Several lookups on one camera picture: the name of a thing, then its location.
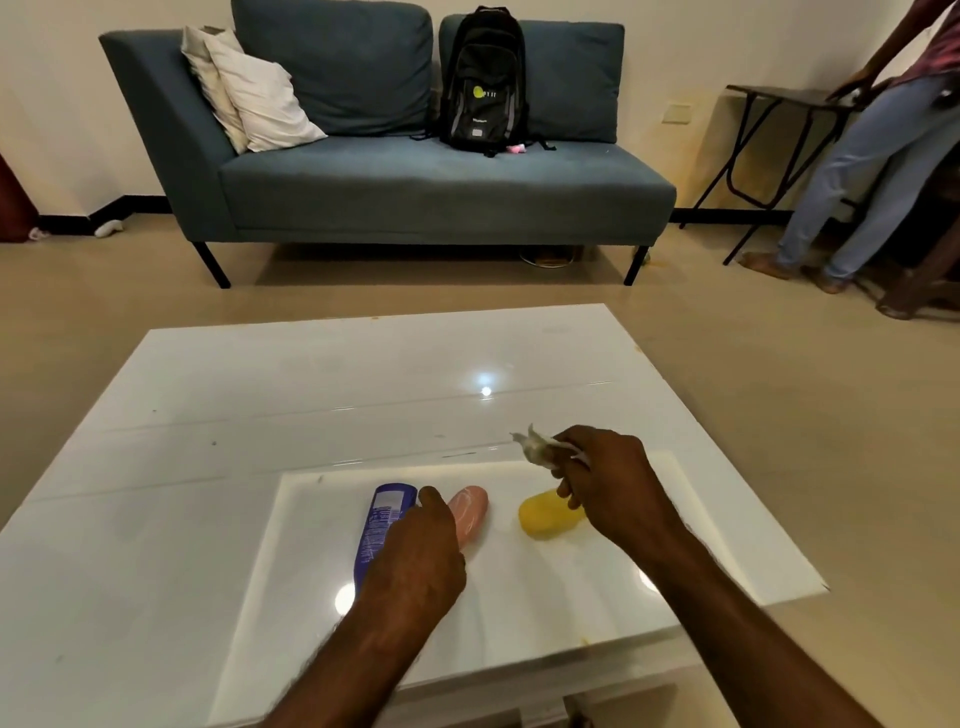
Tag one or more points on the person's right hand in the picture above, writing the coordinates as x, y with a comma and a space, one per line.
619, 487

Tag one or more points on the person's left hand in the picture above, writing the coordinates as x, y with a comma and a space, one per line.
416, 570

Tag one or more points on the person's right fingers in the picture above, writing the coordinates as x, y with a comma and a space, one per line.
577, 480

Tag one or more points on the person's left thumb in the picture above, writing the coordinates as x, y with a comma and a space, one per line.
434, 504

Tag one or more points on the white tissue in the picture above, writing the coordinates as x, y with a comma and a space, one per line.
538, 448

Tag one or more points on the blue lotion bottle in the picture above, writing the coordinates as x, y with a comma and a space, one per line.
382, 510

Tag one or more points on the person's right forearm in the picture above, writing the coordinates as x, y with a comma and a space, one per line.
742, 645

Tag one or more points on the person's left forearm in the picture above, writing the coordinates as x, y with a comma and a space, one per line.
352, 675

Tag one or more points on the yellow soap bar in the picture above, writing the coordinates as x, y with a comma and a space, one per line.
547, 516

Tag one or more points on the white rectangular tray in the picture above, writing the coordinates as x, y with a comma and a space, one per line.
540, 600

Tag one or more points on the round object under sofa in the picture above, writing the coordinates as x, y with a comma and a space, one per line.
547, 258

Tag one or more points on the blue fabric sofa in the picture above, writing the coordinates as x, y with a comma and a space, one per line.
420, 187

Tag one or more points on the small blue back cushion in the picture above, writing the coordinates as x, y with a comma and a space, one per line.
574, 82

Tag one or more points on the black backpack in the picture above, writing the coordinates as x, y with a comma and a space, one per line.
484, 82

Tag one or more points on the dark wooden furniture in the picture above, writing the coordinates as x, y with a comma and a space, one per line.
926, 255

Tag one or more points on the white object on floor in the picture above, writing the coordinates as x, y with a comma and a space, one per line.
109, 228

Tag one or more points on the dark folding table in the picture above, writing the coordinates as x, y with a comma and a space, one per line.
787, 96

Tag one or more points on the white pillow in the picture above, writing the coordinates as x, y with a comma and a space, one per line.
262, 101

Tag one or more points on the large blue back cushion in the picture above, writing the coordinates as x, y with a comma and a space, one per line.
337, 60

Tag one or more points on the cream pillow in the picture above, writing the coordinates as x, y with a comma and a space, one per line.
204, 67

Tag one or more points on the maroon cloth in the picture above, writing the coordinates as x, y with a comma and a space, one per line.
13, 202

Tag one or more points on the beige wall socket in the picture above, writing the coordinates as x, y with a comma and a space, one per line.
677, 112

